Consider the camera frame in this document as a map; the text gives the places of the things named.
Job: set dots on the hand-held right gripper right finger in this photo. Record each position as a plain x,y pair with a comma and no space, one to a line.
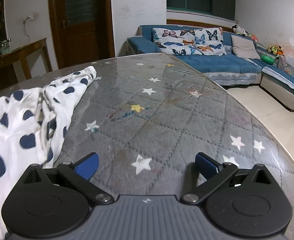
207,166

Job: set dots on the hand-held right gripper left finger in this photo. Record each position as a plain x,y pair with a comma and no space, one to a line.
88,167

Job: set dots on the white navy polka dot garment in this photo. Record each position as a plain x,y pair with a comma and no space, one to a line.
14,122

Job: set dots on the grey star quilted table cover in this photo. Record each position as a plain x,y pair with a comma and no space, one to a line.
167,125

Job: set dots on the blue fabric sofa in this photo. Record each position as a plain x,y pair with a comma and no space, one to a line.
212,63

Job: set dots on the green round toy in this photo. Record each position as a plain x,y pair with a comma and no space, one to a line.
267,59

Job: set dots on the beige cushion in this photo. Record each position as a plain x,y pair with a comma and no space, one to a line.
244,47

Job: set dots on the butterfly print pillow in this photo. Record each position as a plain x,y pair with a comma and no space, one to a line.
212,41
172,41

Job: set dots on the patterned storage box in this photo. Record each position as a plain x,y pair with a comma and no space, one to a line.
289,65

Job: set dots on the brown wooden side table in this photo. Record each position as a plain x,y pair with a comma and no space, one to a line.
19,55

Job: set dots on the brown wooden door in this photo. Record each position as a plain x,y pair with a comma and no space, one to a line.
84,35

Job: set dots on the yellow green plush toy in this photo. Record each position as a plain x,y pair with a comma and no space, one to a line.
276,50

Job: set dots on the orange plush toy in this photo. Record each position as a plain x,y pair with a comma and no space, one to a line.
254,37

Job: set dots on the black and white plush toy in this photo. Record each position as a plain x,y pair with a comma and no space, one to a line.
240,30

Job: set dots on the glass jar green lid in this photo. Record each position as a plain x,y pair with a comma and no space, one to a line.
2,48

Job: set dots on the white wall socket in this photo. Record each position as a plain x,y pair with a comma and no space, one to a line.
28,18

